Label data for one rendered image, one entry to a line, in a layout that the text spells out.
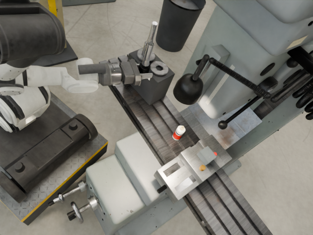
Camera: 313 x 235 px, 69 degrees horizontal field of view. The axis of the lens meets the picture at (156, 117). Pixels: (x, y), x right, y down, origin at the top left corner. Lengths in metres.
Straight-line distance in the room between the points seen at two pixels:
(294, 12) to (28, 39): 0.48
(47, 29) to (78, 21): 2.62
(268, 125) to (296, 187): 1.59
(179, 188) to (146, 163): 0.24
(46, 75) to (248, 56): 0.63
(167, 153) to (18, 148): 0.85
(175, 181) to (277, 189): 1.72
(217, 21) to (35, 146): 1.18
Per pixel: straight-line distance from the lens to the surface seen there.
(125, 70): 0.94
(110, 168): 1.25
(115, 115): 2.26
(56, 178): 1.59
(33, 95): 1.08
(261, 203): 2.44
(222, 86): 0.68
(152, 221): 1.76
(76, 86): 0.87
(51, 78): 0.87
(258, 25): 0.55
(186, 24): 2.80
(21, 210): 1.57
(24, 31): 0.56
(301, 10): 0.41
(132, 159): 1.15
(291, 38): 0.53
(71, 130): 1.47
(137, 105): 1.21
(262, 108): 1.22
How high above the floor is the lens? 1.90
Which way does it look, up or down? 55 degrees down
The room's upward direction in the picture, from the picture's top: 24 degrees clockwise
